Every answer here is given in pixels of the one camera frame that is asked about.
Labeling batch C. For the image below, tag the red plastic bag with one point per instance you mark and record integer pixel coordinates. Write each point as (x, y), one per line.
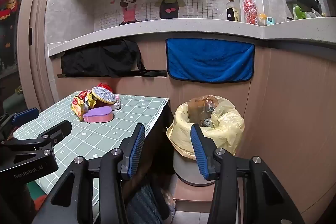
(105, 87)

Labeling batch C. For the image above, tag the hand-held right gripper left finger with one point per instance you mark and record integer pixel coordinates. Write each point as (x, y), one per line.
(136, 151)

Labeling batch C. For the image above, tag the small yellow jar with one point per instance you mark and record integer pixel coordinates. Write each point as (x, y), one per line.
(262, 21)

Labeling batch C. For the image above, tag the black cloth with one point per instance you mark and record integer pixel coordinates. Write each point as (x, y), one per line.
(99, 58)

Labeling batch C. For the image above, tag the yellow snack wrapper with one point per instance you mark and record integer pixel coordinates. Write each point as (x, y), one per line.
(78, 106)

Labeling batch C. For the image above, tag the cartoon print tissue pack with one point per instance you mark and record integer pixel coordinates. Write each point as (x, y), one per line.
(115, 104)

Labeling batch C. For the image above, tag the purple pink sponge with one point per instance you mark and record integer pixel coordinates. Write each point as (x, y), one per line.
(98, 115)

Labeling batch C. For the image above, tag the silver glitter round lid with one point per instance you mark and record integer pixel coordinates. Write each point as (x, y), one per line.
(103, 94)

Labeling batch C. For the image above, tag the orange cap plastic bottle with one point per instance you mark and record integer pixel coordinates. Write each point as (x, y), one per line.
(250, 10)

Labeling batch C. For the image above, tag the clear brownish plastic bag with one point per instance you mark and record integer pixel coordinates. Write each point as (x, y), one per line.
(202, 106)

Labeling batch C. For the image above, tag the grey stone countertop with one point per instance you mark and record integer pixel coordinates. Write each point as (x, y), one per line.
(183, 27)

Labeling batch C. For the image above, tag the brown door frame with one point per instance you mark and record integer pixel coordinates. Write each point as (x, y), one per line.
(34, 69)

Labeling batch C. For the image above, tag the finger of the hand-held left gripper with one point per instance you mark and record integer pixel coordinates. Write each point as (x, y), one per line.
(26, 113)
(56, 132)

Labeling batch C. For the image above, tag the green grid table mat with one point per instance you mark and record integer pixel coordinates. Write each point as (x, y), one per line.
(94, 134)

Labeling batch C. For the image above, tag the grey bin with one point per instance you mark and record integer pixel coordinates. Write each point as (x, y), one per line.
(189, 171)

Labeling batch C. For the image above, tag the small teal container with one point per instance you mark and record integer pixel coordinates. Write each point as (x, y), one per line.
(270, 21)

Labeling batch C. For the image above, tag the blue towel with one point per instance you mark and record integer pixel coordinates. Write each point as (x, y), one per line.
(210, 61)

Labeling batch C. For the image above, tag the dark sauce bottle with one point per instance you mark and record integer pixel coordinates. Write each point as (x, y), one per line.
(232, 12)

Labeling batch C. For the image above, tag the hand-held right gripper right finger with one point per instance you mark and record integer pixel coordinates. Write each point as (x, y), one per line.
(198, 151)

